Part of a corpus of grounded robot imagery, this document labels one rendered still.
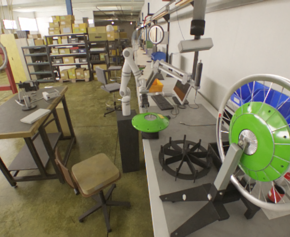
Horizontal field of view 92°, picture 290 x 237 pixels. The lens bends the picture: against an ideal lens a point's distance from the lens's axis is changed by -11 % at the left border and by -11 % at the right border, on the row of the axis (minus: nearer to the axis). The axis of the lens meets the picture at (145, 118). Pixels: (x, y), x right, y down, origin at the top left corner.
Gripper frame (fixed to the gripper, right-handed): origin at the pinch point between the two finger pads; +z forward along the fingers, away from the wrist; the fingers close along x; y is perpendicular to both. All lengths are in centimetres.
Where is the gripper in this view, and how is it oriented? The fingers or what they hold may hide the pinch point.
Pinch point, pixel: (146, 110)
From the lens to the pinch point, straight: 143.6
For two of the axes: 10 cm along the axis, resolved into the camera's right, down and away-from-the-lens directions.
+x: -9.8, 0.9, -1.7
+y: -1.1, 4.4, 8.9
